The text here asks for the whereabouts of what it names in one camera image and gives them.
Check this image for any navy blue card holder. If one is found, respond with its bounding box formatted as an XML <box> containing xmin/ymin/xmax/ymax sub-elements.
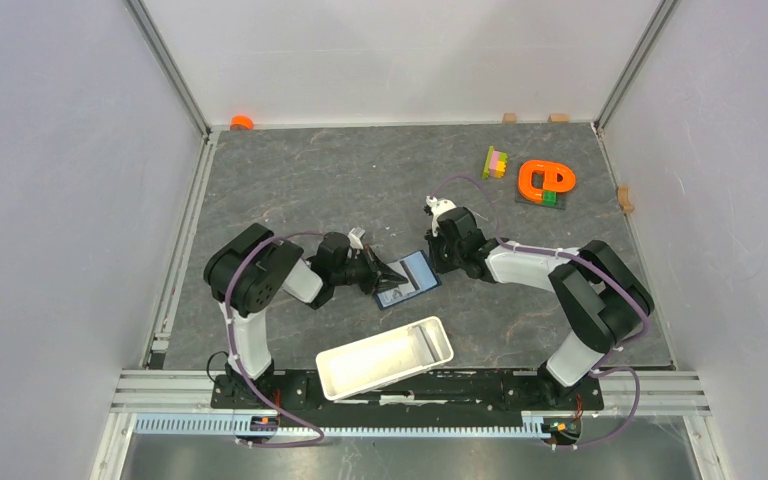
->
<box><xmin>374</xmin><ymin>250</ymin><xmax>442</xmax><ymax>310</ymax></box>

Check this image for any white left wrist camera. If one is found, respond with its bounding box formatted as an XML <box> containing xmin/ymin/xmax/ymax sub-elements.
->
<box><xmin>347</xmin><ymin>227</ymin><xmax>366</xmax><ymax>250</ymax></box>

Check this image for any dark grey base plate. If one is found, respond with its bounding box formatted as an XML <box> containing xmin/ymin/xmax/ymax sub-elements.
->
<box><xmin>514</xmin><ymin>190</ymin><xmax>567</xmax><ymax>210</ymax></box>

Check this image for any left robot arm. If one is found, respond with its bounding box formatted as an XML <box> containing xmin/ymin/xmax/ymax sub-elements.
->
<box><xmin>203</xmin><ymin>223</ymin><xmax>409</xmax><ymax>408</ymax></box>

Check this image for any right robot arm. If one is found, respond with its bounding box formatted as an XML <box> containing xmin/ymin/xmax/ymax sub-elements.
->
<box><xmin>425</xmin><ymin>197</ymin><xmax>654</xmax><ymax>408</ymax></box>

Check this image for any green lego brick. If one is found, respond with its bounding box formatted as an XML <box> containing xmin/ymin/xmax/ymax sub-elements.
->
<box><xmin>541</xmin><ymin>190</ymin><xmax>558</xmax><ymax>207</ymax></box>

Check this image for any orange marble run piece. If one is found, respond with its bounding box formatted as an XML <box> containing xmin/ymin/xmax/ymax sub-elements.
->
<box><xmin>516</xmin><ymin>159</ymin><xmax>577</xmax><ymax>201</ymax></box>

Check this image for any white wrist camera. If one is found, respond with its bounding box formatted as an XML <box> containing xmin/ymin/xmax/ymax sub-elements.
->
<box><xmin>424</xmin><ymin>196</ymin><xmax>456</xmax><ymax>237</ymax></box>
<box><xmin>347</xmin><ymin>227</ymin><xmax>366</xmax><ymax>250</ymax></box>

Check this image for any curved wooden piece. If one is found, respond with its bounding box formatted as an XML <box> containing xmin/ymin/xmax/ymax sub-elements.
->
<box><xmin>616</xmin><ymin>185</ymin><xmax>635</xmax><ymax>215</ymax></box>

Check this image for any white plastic tray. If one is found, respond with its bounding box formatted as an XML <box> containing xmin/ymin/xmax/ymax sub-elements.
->
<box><xmin>316</xmin><ymin>316</ymin><xmax>454</xmax><ymax>401</ymax></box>

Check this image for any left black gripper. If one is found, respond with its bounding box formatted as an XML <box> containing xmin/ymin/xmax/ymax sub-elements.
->
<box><xmin>332</xmin><ymin>244</ymin><xmax>408</xmax><ymax>296</ymax></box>

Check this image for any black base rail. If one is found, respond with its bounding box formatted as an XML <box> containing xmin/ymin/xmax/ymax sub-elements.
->
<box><xmin>210</xmin><ymin>369</ymin><xmax>605</xmax><ymax>428</ymax></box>

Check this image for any right wooden block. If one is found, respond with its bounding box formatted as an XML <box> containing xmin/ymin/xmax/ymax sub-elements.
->
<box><xmin>548</xmin><ymin>113</ymin><xmax>570</xmax><ymax>123</ymax></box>

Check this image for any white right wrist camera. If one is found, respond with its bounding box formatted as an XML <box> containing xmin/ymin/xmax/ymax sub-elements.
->
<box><xmin>424</xmin><ymin>196</ymin><xmax>456</xmax><ymax>237</ymax></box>

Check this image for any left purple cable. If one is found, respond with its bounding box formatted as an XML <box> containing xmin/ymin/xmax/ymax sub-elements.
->
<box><xmin>222</xmin><ymin>230</ymin><xmax>327</xmax><ymax>449</ymax></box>

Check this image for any orange round cap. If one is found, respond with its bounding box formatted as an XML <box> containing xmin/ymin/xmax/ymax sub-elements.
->
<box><xmin>229</xmin><ymin>115</ymin><xmax>254</xmax><ymax>130</ymax></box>

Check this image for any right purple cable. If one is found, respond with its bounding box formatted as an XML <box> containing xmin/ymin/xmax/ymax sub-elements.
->
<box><xmin>427</xmin><ymin>174</ymin><xmax>654</xmax><ymax>452</ymax></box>

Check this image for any stack of silver cards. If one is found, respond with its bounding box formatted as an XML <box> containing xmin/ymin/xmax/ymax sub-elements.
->
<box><xmin>417</xmin><ymin>326</ymin><xmax>441</xmax><ymax>363</ymax></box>

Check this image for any pink green block stack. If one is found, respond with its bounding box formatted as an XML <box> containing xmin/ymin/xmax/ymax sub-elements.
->
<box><xmin>481</xmin><ymin>146</ymin><xmax>509</xmax><ymax>180</ymax></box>

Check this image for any purple cable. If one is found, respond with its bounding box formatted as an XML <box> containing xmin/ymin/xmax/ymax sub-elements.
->
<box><xmin>427</xmin><ymin>174</ymin><xmax>654</xmax><ymax>452</ymax></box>
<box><xmin>222</xmin><ymin>230</ymin><xmax>327</xmax><ymax>449</ymax></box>

